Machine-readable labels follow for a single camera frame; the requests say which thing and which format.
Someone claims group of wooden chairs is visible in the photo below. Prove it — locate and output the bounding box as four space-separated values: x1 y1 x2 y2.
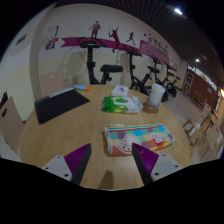
182 103 224 158

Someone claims white lidded paper cup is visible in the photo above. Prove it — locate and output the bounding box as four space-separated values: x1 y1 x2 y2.
147 83 166 108

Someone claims light wooden chair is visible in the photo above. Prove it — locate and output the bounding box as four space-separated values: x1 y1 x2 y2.
0 95 25 156

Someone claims blue and orange tube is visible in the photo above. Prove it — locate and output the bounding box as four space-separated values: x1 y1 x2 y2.
72 84 91 92

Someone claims colourful checked towel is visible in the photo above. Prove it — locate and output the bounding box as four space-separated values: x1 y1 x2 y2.
104 123 176 157

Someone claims black exercise bike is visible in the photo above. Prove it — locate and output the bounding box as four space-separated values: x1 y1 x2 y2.
146 55 170 103
123 44 151 96
78 36 124 85
163 63 183 98

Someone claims dark wall sign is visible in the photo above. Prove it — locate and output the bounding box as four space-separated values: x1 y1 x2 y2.
14 33 28 46

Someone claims green wet wipes pack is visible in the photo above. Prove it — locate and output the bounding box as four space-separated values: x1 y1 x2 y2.
101 95 144 115

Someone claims wall notice poster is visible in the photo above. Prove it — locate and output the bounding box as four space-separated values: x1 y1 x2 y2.
44 25 60 51

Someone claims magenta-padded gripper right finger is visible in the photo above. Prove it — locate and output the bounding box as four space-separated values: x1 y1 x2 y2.
131 143 184 186

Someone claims brown display shelf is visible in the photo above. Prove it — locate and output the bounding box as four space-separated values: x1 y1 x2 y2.
184 69 196 94

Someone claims small white box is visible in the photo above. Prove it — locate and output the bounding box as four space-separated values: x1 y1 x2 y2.
111 84 130 98

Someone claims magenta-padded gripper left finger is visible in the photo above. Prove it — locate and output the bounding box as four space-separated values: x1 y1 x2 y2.
42 143 92 186

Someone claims beige chair back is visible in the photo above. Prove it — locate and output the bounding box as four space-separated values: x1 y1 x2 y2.
39 69 68 98

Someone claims brown cardboard cup holder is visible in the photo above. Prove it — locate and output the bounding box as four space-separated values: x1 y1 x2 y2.
142 99 160 114

